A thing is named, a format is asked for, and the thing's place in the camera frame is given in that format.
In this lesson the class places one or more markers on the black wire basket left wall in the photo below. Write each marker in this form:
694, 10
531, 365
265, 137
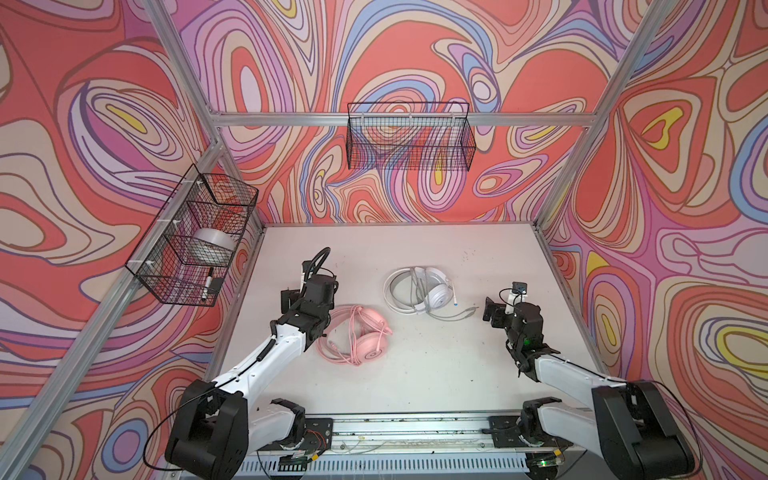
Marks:
200, 227

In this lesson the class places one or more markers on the white tape roll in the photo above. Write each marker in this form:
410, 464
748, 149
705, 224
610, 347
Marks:
211, 247

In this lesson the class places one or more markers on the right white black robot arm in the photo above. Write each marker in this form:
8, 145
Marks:
626, 423

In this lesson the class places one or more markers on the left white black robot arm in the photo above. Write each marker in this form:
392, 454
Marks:
238, 389

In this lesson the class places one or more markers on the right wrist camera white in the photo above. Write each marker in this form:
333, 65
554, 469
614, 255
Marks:
514, 295

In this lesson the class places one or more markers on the black wire basket wall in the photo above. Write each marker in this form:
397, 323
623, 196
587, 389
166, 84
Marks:
409, 135
200, 227

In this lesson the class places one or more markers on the pink cat-ear headphones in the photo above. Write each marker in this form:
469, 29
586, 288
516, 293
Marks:
365, 330

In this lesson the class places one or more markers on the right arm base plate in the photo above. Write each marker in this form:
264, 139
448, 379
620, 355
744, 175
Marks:
505, 433

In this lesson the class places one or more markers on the black marker in basket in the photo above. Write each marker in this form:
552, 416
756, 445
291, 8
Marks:
211, 288

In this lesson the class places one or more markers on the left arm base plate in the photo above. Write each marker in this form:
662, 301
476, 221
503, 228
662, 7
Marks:
314, 437

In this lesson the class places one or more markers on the black wire basket back wall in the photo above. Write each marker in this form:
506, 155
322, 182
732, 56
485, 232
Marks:
409, 135

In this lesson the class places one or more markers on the white headphones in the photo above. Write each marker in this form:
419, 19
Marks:
430, 290

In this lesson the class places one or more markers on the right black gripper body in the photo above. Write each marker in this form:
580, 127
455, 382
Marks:
502, 320

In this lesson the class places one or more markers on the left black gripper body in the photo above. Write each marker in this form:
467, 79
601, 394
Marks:
290, 300

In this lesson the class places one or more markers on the aluminium front rail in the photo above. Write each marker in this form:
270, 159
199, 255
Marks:
408, 429

